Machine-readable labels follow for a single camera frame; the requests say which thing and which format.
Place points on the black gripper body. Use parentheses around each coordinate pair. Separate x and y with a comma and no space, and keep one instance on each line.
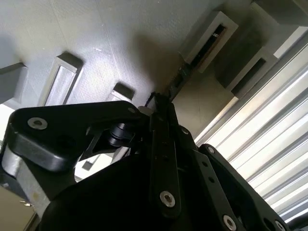
(108,204)

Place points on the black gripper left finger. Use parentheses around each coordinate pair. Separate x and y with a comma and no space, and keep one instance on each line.
(60,125)

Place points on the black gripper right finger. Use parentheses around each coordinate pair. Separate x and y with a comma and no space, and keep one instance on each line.
(228,192)

